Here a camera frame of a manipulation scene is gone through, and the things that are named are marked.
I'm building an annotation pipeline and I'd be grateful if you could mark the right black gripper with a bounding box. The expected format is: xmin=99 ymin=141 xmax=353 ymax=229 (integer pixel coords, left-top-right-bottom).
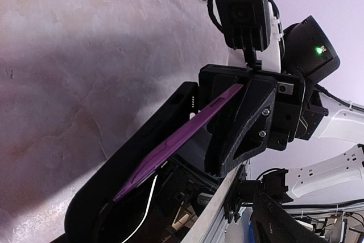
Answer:
xmin=198 ymin=64 xmax=305 ymax=176

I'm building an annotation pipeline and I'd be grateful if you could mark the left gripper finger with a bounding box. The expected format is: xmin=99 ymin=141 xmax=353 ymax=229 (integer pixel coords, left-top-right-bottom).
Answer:
xmin=252 ymin=192 xmax=326 ymax=243

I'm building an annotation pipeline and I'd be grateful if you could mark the purple-edged smartphone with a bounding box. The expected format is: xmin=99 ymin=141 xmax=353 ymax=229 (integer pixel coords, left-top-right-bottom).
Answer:
xmin=113 ymin=84 xmax=243 ymax=202

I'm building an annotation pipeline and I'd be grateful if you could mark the black phone case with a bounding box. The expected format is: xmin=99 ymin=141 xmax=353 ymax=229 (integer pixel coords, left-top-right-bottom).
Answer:
xmin=64 ymin=81 xmax=222 ymax=243

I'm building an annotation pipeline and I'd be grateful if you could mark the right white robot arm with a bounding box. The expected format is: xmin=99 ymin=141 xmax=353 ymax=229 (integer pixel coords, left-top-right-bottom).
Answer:
xmin=198 ymin=17 xmax=363 ymax=203

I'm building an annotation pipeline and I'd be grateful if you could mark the front aluminium rail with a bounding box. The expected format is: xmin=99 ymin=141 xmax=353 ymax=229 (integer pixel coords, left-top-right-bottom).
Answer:
xmin=181 ymin=167 xmax=245 ymax=243

